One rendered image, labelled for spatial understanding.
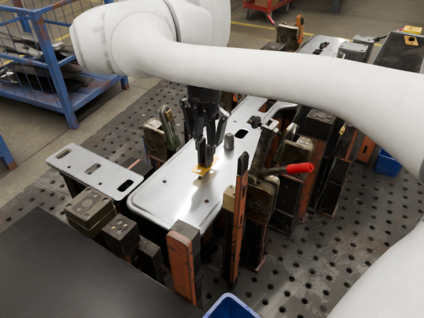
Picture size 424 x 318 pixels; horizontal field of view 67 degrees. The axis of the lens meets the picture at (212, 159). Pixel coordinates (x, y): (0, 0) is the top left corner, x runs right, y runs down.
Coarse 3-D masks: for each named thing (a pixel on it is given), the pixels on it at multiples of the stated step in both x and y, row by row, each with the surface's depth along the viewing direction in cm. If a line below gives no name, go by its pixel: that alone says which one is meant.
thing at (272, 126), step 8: (256, 120) 66; (272, 120) 67; (256, 128) 68; (264, 128) 65; (272, 128) 65; (264, 136) 66; (272, 136) 67; (280, 136) 66; (264, 144) 68; (256, 152) 70; (264, 152) 69; (256, 160) 71; (264, 160) 74; (256, 168) 73; (256, 176) 74
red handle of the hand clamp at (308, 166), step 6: (264, 168) 75; (270, 168) 73; (276, 168) 72; (282, 168) 71; (288, 168) 69; (294, 168) 68; (300, 168) 67; (306, 168) 66; (312, 168) 66; (258, 174) 75; (264, 174) 74; (270, 174) 73; (276, 174) 72; (282, 174) 71
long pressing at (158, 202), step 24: (312, 48) 150; (336, 48) 150; (216, 120) 105; (240, 120) 105; (264, 120) 104; (192, 144) 95; (240, 144) 95; (168, 168) 87; (216, 168) 87; (144, 192) 81; (168, 192) 81; (192, 192) 81; (216, 192) 81; (144, 216) 75; (168, 216) 75; (192, 216) 75; (216, 216) 75
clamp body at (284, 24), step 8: (280, 24) 157; (288, 24) 157; (296, 24) 158; (280, 32) 159; (288, 32) 157; (296, 32) 155; (280, 40) 162; (288, 40) 159; (296, 40) 157; (288, 48) 161; (296, 48) 161
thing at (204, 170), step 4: (216, 156) 87; (204, 160) 84; (216, 160) 86; (196, 164) 85; (200, 164) 85; (204, 164) 84; (212, 164) 85; (192, 168) 83; (196, 168) 83; (200, 168) 83; (204, 168) 83; (208, 168) 83; (196, 172) 82; (200, 172) 82; (204, 172) 82
